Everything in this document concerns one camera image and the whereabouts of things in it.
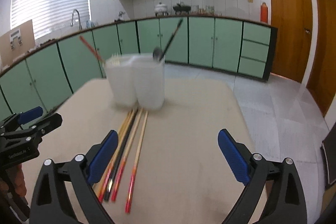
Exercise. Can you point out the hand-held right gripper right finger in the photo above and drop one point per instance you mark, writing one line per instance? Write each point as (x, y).
(233, 158)

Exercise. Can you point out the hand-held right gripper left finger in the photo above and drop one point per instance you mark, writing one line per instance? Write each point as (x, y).
(102, 158)

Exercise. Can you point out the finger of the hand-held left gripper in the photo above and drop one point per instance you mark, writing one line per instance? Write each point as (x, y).
(48, 123)
(30, 114)

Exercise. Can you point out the black chopstick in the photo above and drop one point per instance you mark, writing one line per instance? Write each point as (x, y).
(124, 145)
(172, 37)

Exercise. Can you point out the wooden chopstick red patterned end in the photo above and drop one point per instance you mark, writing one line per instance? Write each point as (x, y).
(137, 158)
(128, 150)

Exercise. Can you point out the light wooden chopstick reddish end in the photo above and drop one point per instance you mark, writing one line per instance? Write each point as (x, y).
(123, 129)
(127, 126)

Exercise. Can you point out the white two-compartment utensil holder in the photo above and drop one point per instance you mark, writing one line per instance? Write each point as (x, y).
(149, 82)

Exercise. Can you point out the person's left hand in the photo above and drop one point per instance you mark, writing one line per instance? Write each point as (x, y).
(19, 180)

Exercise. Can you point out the brown cardboard board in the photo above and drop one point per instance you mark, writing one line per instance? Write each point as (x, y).
(21, 50)

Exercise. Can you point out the pale wooden fork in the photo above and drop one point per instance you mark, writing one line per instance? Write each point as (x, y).
(115, 60)

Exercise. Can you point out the metal kitchen faucet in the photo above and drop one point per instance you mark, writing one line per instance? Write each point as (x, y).
(79, 22)

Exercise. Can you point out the bottles beside sink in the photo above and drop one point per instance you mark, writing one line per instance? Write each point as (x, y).
(92, 24)

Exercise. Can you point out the metal spoon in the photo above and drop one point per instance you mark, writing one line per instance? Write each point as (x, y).
(157, 54)

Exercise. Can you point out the green lower kitchen cabinets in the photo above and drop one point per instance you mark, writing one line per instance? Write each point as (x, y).
(202, 40)

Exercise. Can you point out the plain wooden door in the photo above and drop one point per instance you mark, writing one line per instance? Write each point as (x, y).
(325, 56)

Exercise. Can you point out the orange thermos flask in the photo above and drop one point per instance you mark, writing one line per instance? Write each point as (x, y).
(263, 14)

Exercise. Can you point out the stack of patterned bowls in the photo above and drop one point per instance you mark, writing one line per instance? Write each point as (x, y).
(210, 10)

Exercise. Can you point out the black wok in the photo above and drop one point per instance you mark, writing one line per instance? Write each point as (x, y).
(181, 7)

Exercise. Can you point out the white cooking pot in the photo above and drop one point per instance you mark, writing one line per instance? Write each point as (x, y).
(160, 8)

